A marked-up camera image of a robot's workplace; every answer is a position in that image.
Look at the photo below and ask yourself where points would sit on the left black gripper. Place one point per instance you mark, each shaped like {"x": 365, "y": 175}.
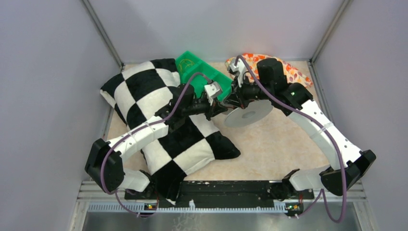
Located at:
{"x": 213, "y": 110}

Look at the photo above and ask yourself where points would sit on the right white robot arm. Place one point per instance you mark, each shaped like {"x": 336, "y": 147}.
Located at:
{"x": 347, "y": 162}

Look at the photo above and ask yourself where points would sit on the orange floral cloth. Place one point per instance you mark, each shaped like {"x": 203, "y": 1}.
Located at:
{"x": 292, "y": 73}

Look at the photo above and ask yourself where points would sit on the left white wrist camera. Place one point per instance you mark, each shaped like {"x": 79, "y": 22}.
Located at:
{"x": 212, "y": 90}

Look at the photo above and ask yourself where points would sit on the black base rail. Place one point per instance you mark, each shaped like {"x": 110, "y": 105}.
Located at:
{"x": 225, "y": 194}

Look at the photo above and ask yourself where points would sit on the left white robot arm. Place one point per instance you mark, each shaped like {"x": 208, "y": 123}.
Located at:
{"x": 105, "y": 161}

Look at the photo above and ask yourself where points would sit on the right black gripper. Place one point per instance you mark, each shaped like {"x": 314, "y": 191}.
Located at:
{"x": 236, "y": 97}

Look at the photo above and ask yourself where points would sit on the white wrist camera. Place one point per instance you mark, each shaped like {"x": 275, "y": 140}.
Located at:
{"x": 212, "y": 90}
{"x": 237, "y": 68}

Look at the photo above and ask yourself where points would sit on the white toothed cable strip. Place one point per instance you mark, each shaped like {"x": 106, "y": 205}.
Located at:
{"x": 191, "y": 208}

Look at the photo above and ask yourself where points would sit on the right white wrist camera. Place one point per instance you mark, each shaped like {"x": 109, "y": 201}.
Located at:
{"x": 237, "y": 68}

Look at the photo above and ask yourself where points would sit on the grey filament spool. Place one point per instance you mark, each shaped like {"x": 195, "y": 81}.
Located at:
{"x": 254, "y": 112}

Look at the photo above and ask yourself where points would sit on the black white checkered pillow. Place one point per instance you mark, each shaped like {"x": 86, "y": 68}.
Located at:
{"x": 170, "y": 134}

